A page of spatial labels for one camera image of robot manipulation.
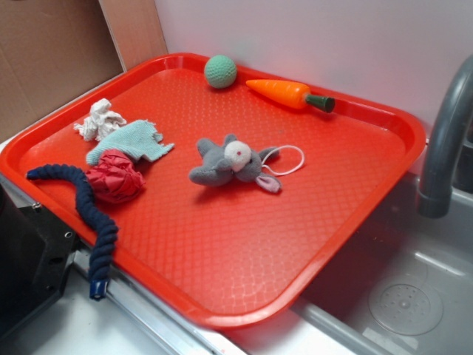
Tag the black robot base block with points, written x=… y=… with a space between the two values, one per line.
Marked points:
x=36 y=253

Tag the crumpled red paper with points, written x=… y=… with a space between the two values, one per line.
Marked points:
x=114 y=179

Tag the crumpled white paper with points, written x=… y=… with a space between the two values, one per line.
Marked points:
x=100 y=122

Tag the grey plush bunny toy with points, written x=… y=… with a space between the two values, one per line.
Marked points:
x=235 y=159

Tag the red plastic tray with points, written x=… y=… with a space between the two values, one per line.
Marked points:
x=235 y=255

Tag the orange plastic toy carrot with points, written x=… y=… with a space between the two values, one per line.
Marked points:
x=291 y=94

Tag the light blue cloth rag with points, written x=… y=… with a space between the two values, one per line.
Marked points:
x=137 y=140

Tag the green knitted ball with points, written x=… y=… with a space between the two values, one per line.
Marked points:
x=220 y=71

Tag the grey plastic toy sink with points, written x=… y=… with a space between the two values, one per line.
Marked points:
x=402 y=284

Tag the grey plastic faucet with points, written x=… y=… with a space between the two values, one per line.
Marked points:
x=448 y=161

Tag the brown cardboard panel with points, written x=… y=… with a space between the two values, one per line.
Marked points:
x=54 y=51

